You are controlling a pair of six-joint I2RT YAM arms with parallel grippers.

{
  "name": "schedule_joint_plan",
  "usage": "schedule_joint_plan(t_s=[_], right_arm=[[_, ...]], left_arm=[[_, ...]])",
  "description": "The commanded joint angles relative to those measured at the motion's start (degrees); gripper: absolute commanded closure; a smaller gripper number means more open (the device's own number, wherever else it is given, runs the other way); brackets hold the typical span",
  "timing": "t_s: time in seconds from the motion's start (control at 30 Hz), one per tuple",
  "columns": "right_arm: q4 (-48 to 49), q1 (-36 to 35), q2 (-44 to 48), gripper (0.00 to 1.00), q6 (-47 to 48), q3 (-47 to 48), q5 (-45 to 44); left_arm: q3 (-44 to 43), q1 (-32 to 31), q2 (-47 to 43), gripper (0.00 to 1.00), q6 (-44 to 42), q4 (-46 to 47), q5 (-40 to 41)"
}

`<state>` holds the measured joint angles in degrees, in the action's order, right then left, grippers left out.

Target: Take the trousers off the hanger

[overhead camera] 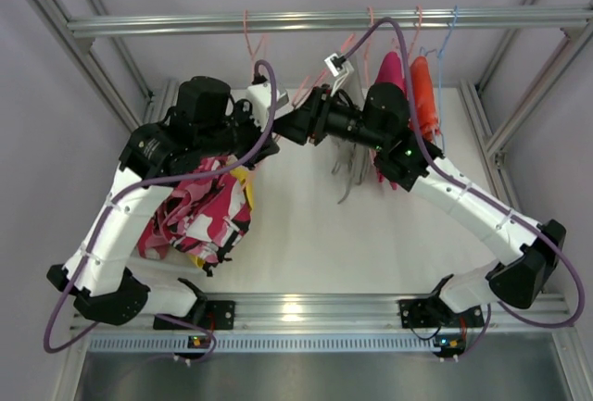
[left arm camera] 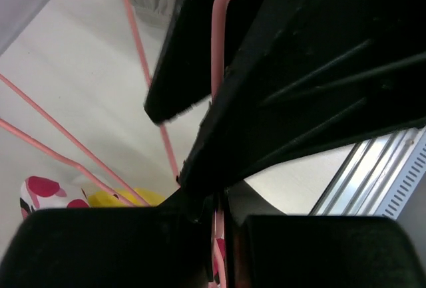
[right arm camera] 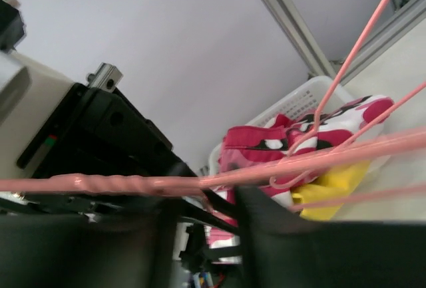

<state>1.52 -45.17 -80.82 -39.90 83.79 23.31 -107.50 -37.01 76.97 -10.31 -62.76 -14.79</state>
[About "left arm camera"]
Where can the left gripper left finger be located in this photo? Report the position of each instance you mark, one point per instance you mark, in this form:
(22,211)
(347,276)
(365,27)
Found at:
(169,245)

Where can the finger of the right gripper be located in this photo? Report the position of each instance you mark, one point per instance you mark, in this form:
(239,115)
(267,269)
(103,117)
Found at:
(310,76)
(182,74)

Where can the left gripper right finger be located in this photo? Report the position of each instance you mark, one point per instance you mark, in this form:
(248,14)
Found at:
(267,248)

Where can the yellow trousers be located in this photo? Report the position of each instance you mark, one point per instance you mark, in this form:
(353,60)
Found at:
(102,199)

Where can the pink patterned trousers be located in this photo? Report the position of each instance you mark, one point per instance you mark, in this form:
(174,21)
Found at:
(38,193)

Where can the pink wire hanger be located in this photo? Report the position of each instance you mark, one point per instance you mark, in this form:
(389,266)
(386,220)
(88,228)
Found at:
(145,67)

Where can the aluminium front rail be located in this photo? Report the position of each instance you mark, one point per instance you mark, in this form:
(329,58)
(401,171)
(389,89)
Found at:
(366,175)

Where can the slotted cable duct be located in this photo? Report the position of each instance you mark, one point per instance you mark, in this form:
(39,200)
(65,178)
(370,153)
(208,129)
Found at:
(404,184)

